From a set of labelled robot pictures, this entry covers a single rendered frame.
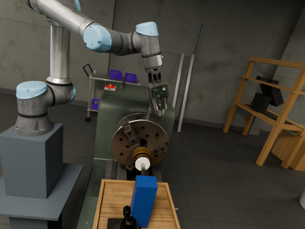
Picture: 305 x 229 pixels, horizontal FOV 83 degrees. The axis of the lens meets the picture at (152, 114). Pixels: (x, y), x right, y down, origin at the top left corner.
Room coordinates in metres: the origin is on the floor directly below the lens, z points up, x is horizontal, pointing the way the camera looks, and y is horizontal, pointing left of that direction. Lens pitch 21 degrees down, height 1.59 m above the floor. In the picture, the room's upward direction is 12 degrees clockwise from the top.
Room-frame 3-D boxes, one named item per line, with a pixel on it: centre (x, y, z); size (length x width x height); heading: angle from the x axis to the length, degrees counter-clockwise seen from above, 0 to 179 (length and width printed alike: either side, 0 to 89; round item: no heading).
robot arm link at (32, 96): (0.75, 0.56, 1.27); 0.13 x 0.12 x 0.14; 157
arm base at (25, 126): (0.75, 0.57, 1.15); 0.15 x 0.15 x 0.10
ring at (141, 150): (0.73, 0.01, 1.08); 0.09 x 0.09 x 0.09; 12
